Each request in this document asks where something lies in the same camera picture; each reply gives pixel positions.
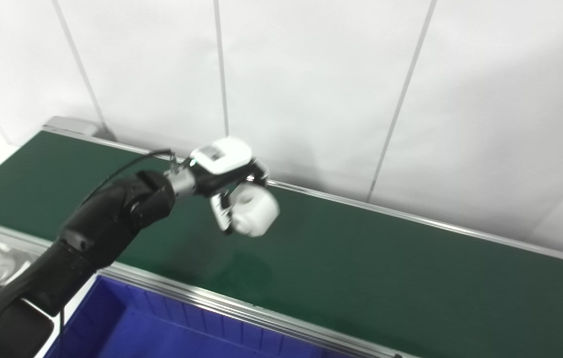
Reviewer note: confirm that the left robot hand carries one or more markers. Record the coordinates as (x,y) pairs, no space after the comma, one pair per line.
(221,156)

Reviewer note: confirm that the white plastic part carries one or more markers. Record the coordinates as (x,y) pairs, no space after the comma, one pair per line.
(256,211)

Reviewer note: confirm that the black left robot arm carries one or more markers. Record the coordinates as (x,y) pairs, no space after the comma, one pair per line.
(97,223)

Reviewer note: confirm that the green conveyor belt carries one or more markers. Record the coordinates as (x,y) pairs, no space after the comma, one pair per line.
(410,278)
(211,298)

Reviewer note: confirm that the blue plastic bin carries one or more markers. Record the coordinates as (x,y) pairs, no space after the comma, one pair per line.
(162,333)

